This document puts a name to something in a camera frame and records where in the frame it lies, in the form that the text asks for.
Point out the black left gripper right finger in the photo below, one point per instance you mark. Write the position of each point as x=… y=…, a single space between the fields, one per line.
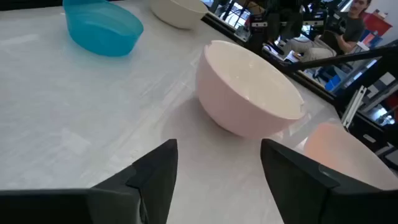
x=292 y=180

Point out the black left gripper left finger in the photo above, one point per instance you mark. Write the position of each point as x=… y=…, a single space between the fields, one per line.
x=155 y=174

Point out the wooden bowl with blue inside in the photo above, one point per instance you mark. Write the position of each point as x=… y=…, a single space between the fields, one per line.
x=345 y=152

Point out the pink plastic bowl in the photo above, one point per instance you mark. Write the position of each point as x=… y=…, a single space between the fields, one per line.
x=236 y=90

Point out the black metal strut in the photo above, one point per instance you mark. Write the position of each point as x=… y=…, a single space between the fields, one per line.
x=342 y=58

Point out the person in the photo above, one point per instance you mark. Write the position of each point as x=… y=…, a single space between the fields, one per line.
x=348 y=31

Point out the white plastic bowl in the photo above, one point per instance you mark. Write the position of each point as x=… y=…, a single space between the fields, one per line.
x=178 y=14

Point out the red box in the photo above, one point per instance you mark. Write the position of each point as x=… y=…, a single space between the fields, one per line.
x=377 y=23

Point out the white metal bracket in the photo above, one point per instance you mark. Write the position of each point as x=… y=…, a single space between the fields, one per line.
x=353 y=105

